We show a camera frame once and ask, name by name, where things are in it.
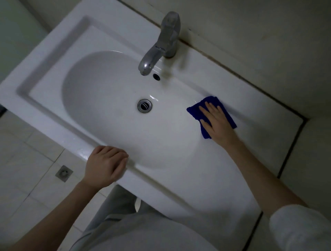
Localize person's white shirt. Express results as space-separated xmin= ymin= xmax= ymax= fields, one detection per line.
xmin=69 ymin=204 xmax=331 ymax=251

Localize person's grey trousers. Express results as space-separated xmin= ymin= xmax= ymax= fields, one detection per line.
xmin=84 ymin=184 xmax=171 ymax=234

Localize metal sink drain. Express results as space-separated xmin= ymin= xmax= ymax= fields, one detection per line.
xmin=137 ymin=98 xmax=153 ymax=113

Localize white ceramic washbasin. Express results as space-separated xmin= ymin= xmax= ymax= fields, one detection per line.
xmin=0 ymin=0 xmax=307 ymax=251

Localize person's right forearm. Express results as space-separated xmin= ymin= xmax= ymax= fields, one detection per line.
xmin=224 ymin=141 xmax=309 ymax=217

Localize person's right hand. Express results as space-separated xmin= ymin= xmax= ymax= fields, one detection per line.
xmin=198 ymin=102 xmax=240 ymax=148

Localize blue cleaning cloth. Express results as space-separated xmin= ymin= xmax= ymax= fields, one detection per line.
xmin=186 ymin=96 xmax=237 ymax=139

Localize chrome faucet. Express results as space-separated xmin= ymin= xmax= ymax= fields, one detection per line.
xmin=138 ymin=11 xmax=181 ymax=77

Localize metal floor drain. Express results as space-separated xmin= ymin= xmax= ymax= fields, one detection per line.
xmin=55 ymin=165 xmax=74 ymax=183

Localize person's left forearm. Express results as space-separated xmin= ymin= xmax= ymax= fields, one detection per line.
xmin=7 ymin=180 xmax=100 ymax=251

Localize person's left hand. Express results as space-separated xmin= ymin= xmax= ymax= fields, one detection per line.
xmin=80 ymin=145 xmax=129 ymax=190

